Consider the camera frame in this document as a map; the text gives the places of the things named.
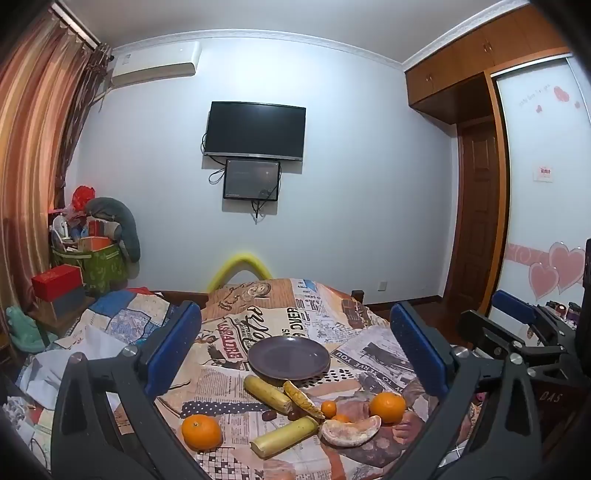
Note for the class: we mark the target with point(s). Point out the white wall outlet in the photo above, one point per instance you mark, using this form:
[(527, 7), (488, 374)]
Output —
[(382, 285)]

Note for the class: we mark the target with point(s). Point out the white cloth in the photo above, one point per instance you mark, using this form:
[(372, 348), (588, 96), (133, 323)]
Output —
[(60, 367)]

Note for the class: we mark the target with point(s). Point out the striped orange curtain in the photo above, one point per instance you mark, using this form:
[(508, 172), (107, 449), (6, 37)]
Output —
[(27, 147)]

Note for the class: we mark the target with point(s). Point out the yellow foam tube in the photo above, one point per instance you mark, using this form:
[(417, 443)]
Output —
[(240, 264)]

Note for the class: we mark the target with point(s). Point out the small mandarin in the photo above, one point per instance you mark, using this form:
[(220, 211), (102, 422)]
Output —
[(328, 408), (342, 419)]

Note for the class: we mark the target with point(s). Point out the dark brown curtain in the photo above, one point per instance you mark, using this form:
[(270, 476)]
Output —
[(85, 115)]

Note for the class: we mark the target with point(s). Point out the red plastic bag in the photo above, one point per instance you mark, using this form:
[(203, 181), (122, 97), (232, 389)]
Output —
[(83, 196)]

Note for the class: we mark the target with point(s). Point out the newspaper printed blanket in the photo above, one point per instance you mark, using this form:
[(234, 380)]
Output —
[(277, 318)]

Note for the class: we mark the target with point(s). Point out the dark purple plate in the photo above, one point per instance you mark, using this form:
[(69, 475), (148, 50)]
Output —
[(288, 361)]

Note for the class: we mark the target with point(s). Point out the wooden upper cabinets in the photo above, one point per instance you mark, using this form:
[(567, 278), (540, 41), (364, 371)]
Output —
[(475, 60)]

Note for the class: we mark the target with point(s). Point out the small white red sticker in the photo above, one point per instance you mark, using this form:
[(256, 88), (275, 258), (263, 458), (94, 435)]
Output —
[(545, 173)]

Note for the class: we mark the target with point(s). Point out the blue patchwork quilt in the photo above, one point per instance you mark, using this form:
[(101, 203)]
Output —
[(124, 316)]

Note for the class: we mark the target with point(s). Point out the teal plush toy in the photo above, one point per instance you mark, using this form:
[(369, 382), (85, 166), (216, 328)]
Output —
[(23, 330)]

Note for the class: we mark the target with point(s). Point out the peeled pomelo piece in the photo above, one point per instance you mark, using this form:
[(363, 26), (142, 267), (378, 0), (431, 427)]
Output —
[(348, 434)]

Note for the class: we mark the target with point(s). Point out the orange cardboard box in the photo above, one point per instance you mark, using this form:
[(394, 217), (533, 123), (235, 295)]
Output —
[(94, 243)]

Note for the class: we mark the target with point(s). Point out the grey box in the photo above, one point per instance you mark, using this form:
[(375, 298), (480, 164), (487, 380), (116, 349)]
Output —
[(67, 304)]

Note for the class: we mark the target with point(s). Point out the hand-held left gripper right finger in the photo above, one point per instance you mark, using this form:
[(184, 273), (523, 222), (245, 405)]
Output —
[(418, 351)]

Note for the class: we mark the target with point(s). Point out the small black wall monitor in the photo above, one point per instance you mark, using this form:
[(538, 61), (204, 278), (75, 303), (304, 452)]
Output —
[(251, 179)]

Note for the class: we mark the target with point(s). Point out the green storage box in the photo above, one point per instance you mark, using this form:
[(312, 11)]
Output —
[(104, 270)]

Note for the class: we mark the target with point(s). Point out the grey plush pillow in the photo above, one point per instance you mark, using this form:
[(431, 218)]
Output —
[(124, 221)]

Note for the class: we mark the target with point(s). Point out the large orange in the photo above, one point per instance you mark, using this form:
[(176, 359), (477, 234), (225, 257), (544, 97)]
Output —
[(202, 431), (388, 407)]

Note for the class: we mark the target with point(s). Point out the white air conditioner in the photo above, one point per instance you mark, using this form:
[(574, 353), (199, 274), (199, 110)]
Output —
[(154, 64)]

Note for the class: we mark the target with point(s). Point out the red box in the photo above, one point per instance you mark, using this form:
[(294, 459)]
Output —
[(57, 281)]

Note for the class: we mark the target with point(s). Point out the brown wooden door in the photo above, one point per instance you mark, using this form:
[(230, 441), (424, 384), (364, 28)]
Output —
[(475, 217)]

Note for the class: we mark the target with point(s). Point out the black wall television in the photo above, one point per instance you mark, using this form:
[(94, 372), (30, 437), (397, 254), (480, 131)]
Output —
[(255, 130)]

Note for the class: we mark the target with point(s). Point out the pale yellow banana piece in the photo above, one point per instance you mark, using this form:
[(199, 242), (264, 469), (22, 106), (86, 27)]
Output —
[(284, 436)]

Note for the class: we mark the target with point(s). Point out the dark red date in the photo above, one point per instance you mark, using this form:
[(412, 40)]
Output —
[(269, 414), (294, 414)]

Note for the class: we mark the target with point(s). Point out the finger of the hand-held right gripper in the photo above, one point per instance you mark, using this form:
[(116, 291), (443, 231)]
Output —
[(512, 307), (489, 334)]

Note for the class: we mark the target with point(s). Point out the dark wooden bed frame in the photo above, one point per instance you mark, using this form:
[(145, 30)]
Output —
[(178, 295)]

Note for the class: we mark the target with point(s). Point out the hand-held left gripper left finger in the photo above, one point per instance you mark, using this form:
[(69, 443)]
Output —
[(171, 355)]

